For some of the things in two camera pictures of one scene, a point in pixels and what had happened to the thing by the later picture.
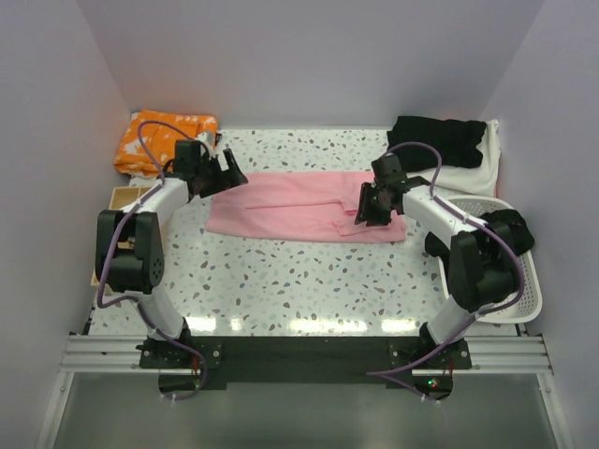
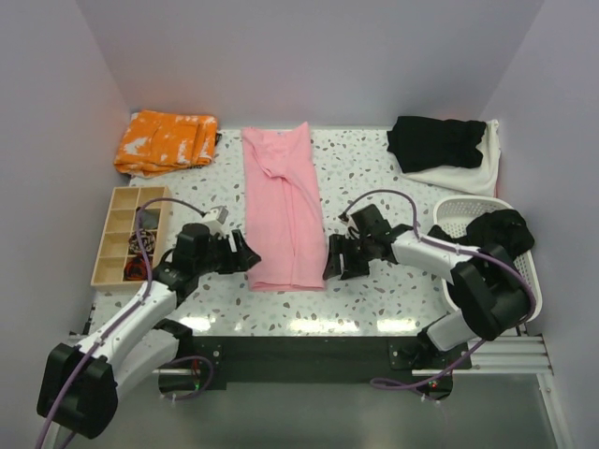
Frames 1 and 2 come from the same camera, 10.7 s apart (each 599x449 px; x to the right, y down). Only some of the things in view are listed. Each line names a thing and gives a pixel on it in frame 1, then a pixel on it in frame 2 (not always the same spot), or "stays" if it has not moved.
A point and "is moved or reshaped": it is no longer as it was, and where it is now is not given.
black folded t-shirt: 456,140 stays
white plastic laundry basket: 528,304 stays
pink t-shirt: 299,206 is moved or reshaped
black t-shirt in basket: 516,225 stays
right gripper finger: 364,206 → 337,243
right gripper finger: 374,220 → 356,268
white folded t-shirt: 480,181 stays
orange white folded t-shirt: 159,141 stays
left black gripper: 226,180 → 242,259
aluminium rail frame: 119,354 stays
